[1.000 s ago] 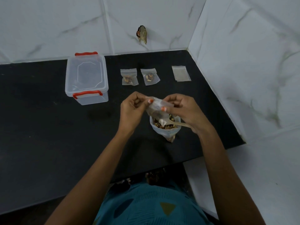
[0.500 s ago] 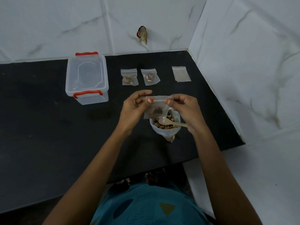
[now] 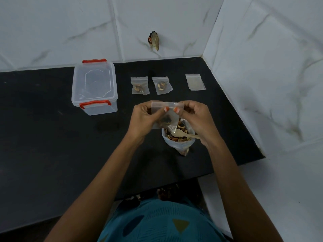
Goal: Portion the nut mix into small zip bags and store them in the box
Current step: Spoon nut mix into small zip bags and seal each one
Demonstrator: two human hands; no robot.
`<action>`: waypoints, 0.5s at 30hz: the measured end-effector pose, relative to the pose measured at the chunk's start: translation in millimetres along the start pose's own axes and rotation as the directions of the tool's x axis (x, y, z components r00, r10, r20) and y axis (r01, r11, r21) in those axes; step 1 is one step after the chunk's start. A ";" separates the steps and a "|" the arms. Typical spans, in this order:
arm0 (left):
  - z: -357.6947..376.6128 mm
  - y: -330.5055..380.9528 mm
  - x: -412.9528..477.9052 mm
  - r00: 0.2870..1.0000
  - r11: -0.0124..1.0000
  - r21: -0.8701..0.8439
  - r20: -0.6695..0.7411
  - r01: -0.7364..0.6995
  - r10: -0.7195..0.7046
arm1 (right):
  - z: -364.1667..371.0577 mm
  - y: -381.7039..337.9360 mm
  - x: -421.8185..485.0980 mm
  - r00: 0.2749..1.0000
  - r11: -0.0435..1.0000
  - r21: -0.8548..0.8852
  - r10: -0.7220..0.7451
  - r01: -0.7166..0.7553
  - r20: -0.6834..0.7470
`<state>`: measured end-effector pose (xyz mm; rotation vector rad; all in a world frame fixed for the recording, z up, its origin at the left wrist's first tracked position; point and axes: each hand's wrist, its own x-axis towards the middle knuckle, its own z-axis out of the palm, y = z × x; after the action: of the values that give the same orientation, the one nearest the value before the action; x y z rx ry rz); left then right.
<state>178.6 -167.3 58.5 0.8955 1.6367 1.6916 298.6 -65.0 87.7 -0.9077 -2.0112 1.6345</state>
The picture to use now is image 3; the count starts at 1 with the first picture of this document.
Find person's right hand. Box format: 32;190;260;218
174;100;222;146

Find person's left hand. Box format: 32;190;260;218
126;100;170;142

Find small clear zip pouch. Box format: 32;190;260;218
151;101;185;129

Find person's right forearm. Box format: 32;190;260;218
201;137;284;242

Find person's left forearm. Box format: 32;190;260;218
43;131;152;242

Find wooden spoon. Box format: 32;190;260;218
171;128;201;139

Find filled zip pouch with nuts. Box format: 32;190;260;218
130;76;150;95
152;76;173;95

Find open bag of mixed nuts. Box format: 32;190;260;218
162;119;196;156

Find stack of empty zip pouches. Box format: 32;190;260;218
185;74;206;91

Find teal patterned dress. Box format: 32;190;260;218
97;184;234;242

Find clear plastic box red handles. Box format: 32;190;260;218
71;59;118;116

